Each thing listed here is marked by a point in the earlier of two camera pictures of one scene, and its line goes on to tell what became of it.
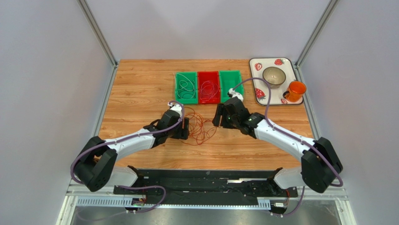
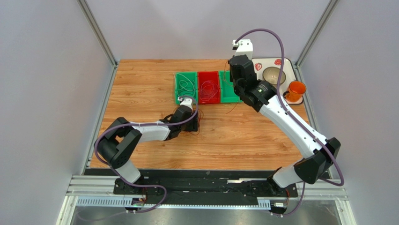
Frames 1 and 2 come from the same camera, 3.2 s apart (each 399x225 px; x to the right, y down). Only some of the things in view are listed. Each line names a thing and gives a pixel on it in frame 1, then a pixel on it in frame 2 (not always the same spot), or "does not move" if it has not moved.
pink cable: x=208 y=89 does not move
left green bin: x=186 y=87 does not move
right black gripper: x=222 y=116 to x=235 y=76
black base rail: x=206 y=185 does not move
